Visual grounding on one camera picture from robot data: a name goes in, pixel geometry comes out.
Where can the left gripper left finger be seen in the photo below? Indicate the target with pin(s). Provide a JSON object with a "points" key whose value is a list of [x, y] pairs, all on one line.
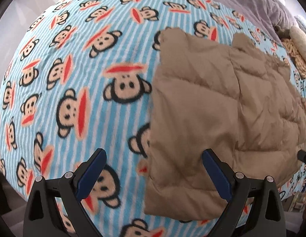
{"points": [[42, 216]]}

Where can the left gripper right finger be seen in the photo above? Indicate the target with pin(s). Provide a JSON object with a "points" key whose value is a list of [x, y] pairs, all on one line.
{"points": [[254, 207]]}

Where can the tan puffer jacket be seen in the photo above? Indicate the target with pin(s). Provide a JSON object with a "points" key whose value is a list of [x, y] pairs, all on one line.
{"points": [[234, 99]]}

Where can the beige chunky knit throw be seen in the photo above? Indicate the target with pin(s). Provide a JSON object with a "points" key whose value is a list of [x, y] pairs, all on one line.
{"points": [[299, 62]]}

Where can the cream round pleated cushion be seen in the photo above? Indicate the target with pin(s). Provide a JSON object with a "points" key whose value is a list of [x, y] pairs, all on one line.
{"points": [[298, 36]]}

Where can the blue monkey print blanket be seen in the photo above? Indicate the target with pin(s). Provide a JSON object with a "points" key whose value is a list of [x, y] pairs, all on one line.
{"points": [[81, 79]]}

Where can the purple quilted duvet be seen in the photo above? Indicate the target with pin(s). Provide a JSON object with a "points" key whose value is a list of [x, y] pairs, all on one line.
{"points": [[264, 14]]}

